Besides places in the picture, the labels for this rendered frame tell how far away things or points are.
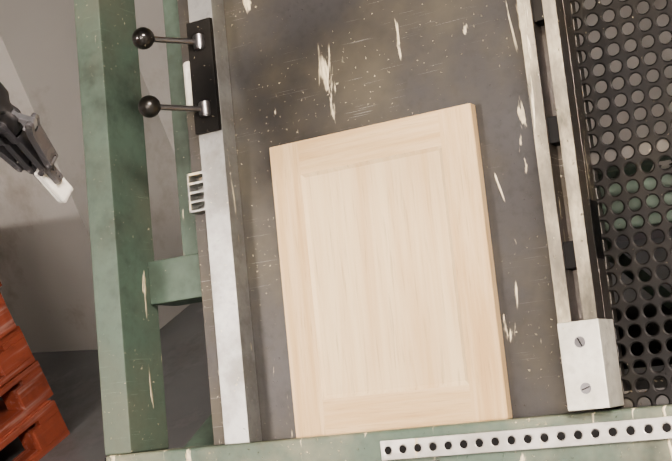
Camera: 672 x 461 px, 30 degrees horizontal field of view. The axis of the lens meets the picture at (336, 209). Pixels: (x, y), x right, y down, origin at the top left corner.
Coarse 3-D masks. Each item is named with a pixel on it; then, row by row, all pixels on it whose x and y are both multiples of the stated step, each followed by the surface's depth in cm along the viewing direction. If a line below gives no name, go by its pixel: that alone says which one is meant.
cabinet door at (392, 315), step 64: (384, 128) 202; (448, 128) 196; (320, 192) 207; (384, 192) 201; (448, 192) 195; (320, 256) 206; (384, 256) 200; (448, 256) 195; (320, 320) 205; (384, 320) 199; (448, 320) 194; (320, 384) 203; (384, 384) 198; (448, 384) 192
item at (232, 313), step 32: (192, 0) 221; (224, 32) 221; (224, 64) 219; (224, 96) 217; (224, 128) 216; (224, 160) 214; (224, 192) 214; (224, 224) 213; (224, 256) 212; (224, 288) 212; (224, 320) 211; (224, 352) 211; (224, 384) 210; (256, 384) 211; (224, 416) 210; (256, 416) 210
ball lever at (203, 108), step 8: (144, 96) 210; (152, 96) 210; (144, 104) 209; (152, 104) 209; (160, 104) 210; (200, 104) 215; (208, 104) 215; (144, 112) 209; (152, 112) 209; (200, 112) 215; (208, 112) 215
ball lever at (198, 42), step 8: (136, 32) 211; (144, 32) 211; (152, 32) 212; (136, 40) 211; (144, 40) 211; (152, 40) 212; (160, 40) 214; (168, 40) 214; (176, 40) 215; (184, 40) 216; (192, 40) 217; (200, 40) 217; (144, 48) 212; (200, 48) 217
